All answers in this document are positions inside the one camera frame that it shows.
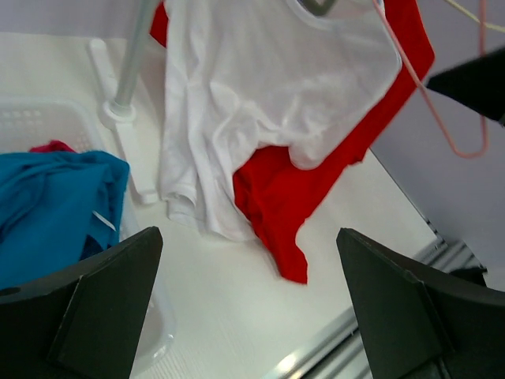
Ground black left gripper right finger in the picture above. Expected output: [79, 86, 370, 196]
[336, 228, 504, 378]

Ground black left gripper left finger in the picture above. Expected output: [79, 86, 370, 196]
[1, 227, 163, 378]

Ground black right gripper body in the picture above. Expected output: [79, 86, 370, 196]
[426, 47, 505, 126]

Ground grey hanger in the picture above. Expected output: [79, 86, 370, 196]
[299, 0, 338, 17]

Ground metal clothes rack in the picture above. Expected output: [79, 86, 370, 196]
[88, 0, 159, 205]

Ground pink hanger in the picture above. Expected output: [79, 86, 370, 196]
[372, 0, 489, 159]

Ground clear plastic basket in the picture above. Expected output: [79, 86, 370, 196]
[1, 96, 176, 378]

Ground magenta t shirt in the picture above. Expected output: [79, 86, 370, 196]
[29, 140, 75, 153]

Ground aluminium mounting rail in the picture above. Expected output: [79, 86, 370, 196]
[264, 237, 481, 378]

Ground white t shirt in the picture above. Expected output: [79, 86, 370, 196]
[159, 1, 402, 241]

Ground cream white hanger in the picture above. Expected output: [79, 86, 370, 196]
[444, 0, 505, 33]

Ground blue t shirt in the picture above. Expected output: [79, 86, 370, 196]
[1, 151, 129, 288]

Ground red t shirt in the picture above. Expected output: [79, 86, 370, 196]
[152, 1, 435, 284]

